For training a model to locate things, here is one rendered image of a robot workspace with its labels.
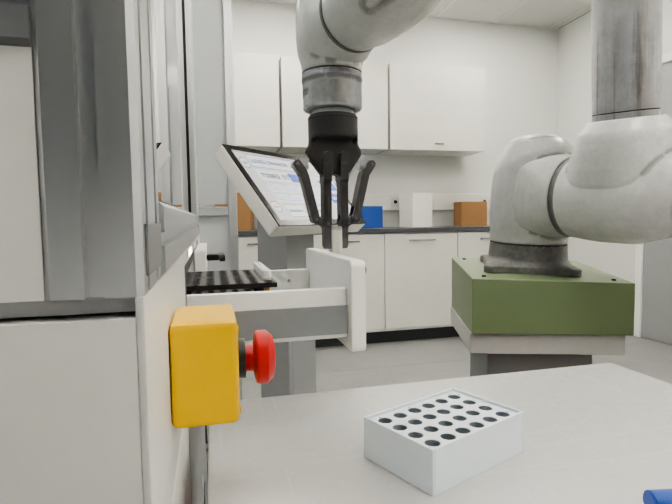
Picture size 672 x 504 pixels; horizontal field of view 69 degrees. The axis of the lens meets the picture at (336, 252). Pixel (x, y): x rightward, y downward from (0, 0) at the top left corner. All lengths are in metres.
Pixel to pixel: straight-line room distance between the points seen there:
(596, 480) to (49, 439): 0.40
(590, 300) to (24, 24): 0.93
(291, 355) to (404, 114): 3.02
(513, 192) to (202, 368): 0.80
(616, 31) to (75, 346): 0.88
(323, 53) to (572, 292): 0.61
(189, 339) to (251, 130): 3.67
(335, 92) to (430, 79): 3.75
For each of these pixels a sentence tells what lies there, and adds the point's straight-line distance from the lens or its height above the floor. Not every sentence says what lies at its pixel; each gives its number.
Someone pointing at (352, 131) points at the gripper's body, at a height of 1.11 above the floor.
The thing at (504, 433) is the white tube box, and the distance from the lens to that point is 0.49.
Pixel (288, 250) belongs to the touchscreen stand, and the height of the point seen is 0.88.
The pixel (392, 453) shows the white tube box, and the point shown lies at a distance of 0.46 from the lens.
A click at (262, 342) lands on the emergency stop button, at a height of 0.89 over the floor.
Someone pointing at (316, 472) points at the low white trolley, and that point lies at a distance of 0.47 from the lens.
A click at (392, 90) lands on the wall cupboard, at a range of 4.31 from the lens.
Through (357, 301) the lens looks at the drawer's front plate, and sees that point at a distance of 0.59.
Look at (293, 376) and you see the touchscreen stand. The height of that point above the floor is 0.47.
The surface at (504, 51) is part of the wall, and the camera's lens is 5.32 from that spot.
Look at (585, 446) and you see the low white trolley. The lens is 0.55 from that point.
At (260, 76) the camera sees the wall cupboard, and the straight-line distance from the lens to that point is 4.07.
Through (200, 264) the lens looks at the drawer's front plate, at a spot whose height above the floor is 0.90.
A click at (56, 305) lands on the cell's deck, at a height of 0.94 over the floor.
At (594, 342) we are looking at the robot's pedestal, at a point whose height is 0.74.
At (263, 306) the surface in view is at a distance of 0.58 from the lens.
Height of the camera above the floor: 0.98
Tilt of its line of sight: 4 degrees down
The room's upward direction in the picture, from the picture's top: 1 degrees counter-clockwise
